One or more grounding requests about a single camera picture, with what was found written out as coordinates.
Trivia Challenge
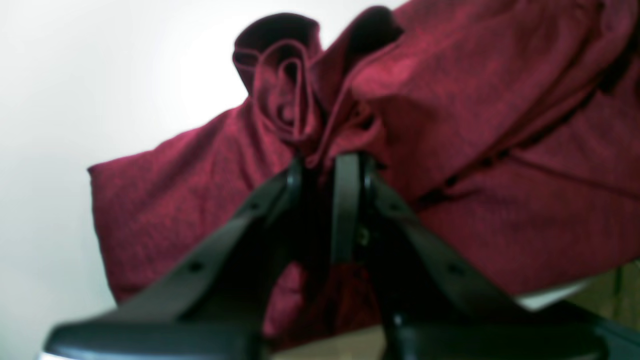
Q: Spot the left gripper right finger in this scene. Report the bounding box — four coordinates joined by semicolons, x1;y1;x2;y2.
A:
331;153;639;360

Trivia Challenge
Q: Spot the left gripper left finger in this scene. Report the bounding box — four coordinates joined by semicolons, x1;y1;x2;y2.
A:
39;158;304;360

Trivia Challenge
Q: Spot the dark red t-shirt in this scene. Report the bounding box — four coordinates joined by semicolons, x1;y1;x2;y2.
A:
88;0;640;351

